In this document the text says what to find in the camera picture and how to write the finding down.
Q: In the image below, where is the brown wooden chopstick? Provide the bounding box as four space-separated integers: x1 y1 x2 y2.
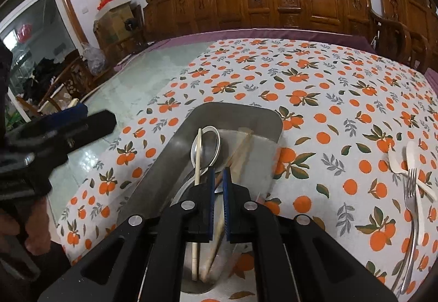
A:
224 129 250 169
231 131 255 173

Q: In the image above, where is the light wooden chopstick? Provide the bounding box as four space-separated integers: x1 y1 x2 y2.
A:
200 213 227 283
191 127 203 281

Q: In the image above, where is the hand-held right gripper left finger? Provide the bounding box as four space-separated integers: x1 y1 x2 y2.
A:
37 166 217 302

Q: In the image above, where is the rectangular metal tray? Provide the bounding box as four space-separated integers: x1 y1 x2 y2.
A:
116 102 284 293

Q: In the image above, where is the glass door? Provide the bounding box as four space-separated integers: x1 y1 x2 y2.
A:
0 0 80 119

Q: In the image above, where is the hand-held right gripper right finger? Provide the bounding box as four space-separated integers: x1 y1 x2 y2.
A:
222 167 400 302

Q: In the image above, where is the person's left hand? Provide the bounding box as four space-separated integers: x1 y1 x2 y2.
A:
0 199 53 255

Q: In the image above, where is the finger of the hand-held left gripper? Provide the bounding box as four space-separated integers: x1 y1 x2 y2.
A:
42 103 89 123
13 110 117 170

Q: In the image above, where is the crumpled plastic bag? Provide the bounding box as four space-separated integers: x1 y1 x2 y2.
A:
80 41 105 76

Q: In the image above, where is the orange print tablecloth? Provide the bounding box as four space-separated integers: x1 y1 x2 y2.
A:
56 38 438 302

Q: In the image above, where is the large cardboard box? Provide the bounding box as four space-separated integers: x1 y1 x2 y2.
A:
93 2 145 50

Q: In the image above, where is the white plastic spoon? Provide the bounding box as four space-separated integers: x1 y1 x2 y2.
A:
388 151 438 204
405 140 428 238

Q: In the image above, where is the carved wooden armchair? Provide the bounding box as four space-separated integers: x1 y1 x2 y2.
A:
370 0 438 74

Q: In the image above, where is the metal fork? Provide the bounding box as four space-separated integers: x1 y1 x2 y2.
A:
400 168 421 294

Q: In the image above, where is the metal spoon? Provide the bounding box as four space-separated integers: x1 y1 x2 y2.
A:
170 126 221 207

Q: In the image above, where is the wooden side chair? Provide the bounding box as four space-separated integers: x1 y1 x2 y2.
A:
15 51 116 118

